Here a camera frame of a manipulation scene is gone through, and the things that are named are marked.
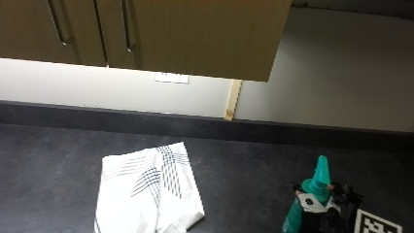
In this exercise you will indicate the teal spray bottle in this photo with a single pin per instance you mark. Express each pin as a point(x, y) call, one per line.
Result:
point(320, 181)

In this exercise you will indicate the white cube with black markers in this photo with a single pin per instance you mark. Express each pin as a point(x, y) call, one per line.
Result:
point(375, 224)

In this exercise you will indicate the light wooden strip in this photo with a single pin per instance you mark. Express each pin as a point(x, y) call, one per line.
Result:
point(234, 100)

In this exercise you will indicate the white cloth with dark stripes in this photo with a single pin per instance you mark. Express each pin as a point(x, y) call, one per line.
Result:
point(147, 197)

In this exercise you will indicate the white wall socket plate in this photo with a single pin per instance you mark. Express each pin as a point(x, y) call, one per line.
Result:
point(172, 78)

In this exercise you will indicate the brown wooden wall cabinet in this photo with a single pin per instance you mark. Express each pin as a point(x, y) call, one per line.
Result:
point(194, 35)

